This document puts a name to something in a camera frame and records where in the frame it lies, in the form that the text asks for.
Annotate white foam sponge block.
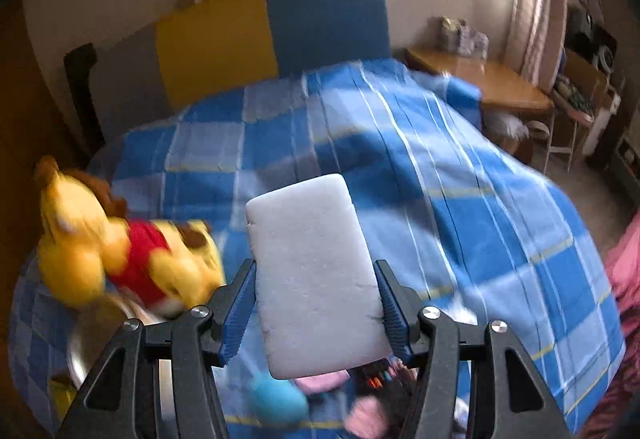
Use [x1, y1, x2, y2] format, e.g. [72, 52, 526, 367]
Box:
[245, 174, 390, 379]

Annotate pink cloth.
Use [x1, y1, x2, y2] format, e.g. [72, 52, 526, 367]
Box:
[580, 213, 639, 438]

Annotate silver metal can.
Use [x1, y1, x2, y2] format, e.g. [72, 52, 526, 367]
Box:
[67, 293, 174, 439]

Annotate blue plaid bed sheet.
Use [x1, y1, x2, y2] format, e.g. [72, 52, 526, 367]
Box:
[7, 58, 627, 435]

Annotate blue plush toy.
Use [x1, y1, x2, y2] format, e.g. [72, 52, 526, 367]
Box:
[250, 373, 309, 428]

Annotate items on side table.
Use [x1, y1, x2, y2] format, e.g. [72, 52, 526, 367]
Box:
[437, 17, 489, 60]

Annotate yellow bear plush toy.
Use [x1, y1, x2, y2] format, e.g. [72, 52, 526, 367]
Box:
[35, 156, 226, 318]

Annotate multicolour upholstered headboard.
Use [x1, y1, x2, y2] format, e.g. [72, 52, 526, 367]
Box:
[63, 0, 392, 151]

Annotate beige curtain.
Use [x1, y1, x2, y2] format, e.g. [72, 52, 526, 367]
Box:
[503, 0, 567, 92]

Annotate white stool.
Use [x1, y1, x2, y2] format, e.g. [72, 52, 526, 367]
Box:
[544, 80, 594, 173]

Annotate wooden side table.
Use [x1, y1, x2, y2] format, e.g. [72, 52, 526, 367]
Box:
[405, 48, 553, 115]

